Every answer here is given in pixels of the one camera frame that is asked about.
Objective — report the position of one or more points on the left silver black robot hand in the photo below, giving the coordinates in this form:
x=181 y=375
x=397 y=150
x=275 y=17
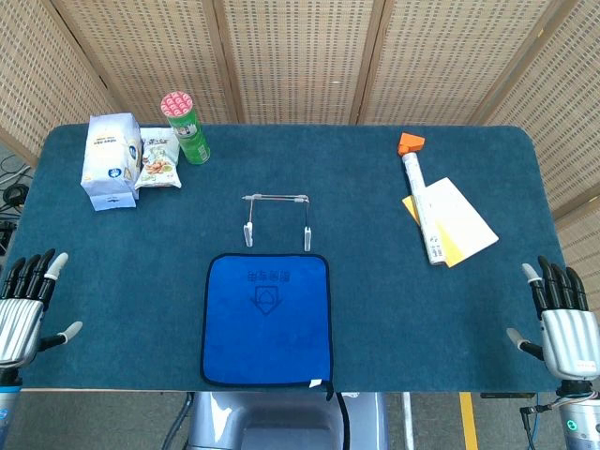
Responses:
x=19 y=323

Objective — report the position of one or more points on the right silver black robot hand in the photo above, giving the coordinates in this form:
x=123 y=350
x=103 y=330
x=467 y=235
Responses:
x=569 y=342

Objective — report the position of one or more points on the blue cloth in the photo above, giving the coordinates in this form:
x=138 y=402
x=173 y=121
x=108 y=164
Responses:
x=267 y=337

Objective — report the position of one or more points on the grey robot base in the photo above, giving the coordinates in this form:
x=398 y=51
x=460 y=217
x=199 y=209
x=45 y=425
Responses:
x=281 y=422

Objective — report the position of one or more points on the metal rack with white clips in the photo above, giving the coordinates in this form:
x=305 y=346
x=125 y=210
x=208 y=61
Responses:
x=248 y=234

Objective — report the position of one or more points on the yellow paper sheet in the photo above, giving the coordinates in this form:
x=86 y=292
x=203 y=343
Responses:
x=452 y=248

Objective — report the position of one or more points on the white booklet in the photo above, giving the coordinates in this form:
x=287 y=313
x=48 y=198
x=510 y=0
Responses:
x=461 y=220

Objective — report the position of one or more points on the white flour bag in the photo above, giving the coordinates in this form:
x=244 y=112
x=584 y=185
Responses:
x=110 y=154

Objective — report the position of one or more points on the white printed tube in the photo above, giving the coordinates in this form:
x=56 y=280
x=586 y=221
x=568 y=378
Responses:
x=422 y=206

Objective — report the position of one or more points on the white green snack bag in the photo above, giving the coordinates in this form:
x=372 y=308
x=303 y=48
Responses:
x=157 y=161

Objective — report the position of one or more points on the green chips can red lid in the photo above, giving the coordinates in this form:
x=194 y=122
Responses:
x=192 y=140

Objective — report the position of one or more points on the orange block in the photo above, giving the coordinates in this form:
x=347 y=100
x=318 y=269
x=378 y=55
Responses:
x=410 y=143

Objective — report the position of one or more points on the teal table mat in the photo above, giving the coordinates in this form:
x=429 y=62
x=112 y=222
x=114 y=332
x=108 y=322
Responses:
x=328 y=164

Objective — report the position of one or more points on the wooden woven folding screen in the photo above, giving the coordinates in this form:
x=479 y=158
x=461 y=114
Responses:
x=300 y=61

